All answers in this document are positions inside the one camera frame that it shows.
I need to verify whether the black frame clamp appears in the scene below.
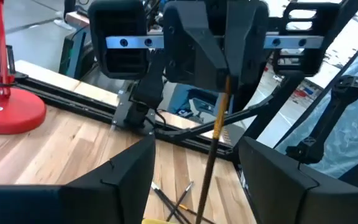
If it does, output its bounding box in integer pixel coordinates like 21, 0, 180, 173
0, 42, 16, 77

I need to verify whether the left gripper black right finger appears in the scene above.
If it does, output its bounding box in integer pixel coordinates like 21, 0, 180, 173
237, 136, 358, 224

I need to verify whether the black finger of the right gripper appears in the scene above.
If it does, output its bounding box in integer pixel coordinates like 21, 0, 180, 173
162, 0, 230, 93
224, 0, 270, 95

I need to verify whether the thin dark paintbrush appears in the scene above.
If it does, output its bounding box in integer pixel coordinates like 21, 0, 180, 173
194, 76, 233, 224
150, 181, 185, 224
165, 180, 195, 222
177, 203, 217, 224
153, 187, 195, 224

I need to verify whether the red desk lamp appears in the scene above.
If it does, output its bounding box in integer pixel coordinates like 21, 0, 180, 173
0, 0, 47, 136

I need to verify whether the clear plastic sheet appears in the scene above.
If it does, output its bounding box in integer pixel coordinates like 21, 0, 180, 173
273, 35, 358, 183

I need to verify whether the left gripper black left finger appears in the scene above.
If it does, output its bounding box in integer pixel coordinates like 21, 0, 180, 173
0, 135, 157, 224

